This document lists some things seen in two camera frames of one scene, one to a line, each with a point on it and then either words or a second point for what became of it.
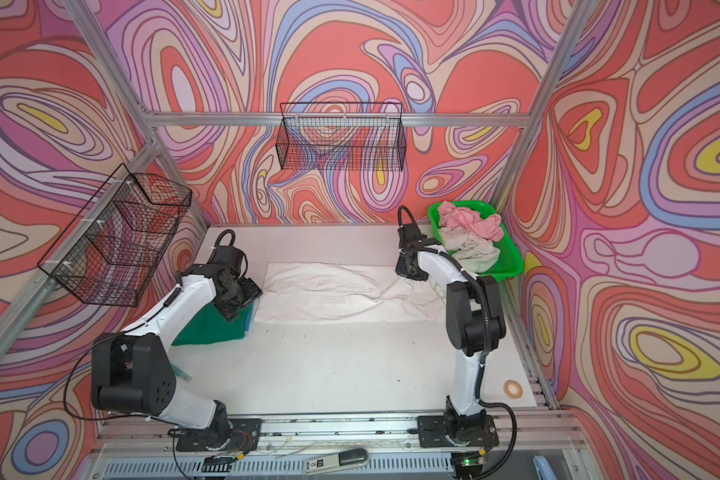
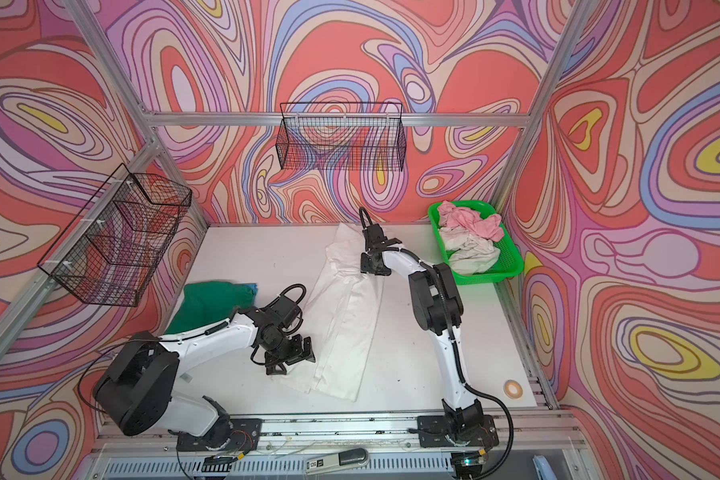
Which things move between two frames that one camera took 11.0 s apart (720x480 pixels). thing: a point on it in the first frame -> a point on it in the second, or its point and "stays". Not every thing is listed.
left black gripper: [253, 292] -> [302, 353]
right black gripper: [403, 270] -> [366, 267]
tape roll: [513, 389] stays
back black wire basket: [342, 136] stays
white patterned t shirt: [473, 254] stays
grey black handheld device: [357, 457] stays
